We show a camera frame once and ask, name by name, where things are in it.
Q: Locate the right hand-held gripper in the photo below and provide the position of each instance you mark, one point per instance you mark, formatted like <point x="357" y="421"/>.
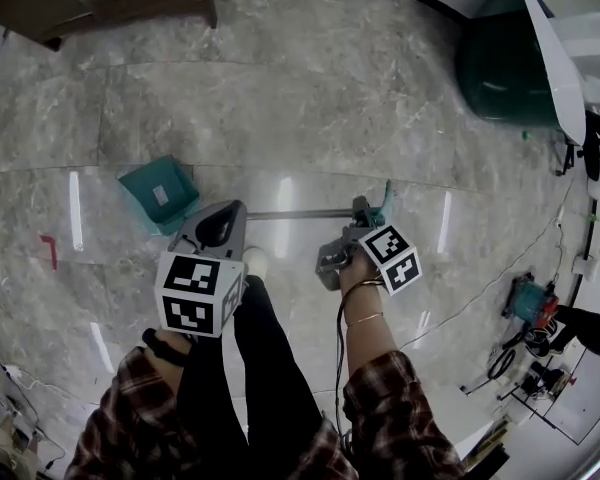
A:
<point x="390" y="258"/>

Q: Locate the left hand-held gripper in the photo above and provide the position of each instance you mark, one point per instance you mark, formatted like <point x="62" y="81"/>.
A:
<point x="190" y="288"/>

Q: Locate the person's right forearm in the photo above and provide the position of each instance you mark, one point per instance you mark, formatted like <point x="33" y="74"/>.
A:
<point x="367" y="338"/>

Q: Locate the person's left forearm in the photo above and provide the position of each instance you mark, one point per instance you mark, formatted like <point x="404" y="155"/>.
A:
<point x="130" y="408"/>

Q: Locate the black wristband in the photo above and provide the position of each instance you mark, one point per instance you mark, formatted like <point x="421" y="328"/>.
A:
<point x="165" y="350"/>

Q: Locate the white shoe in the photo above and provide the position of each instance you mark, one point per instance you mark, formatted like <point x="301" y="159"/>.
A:
<point x="256" y="263"/>

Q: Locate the person's black-trousered legs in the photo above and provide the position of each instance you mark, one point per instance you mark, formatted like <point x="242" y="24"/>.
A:
<point x="260" y="368"/>

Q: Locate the teal and red machine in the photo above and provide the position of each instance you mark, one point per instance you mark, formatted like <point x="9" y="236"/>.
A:
<point x="530" y="303"/>

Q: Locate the dark green bin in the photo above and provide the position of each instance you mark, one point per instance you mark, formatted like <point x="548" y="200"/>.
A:
<point x="505" y="68"/>

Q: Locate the black chair base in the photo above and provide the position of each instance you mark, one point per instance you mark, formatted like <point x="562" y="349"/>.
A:
<point x="592" y="153"/>

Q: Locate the white sheet panel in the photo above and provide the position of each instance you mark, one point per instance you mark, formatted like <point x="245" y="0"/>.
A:
<point x="555" y="58"/>

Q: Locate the white flat board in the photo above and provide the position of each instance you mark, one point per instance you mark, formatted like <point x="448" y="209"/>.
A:
<point x="580" y="398"/>

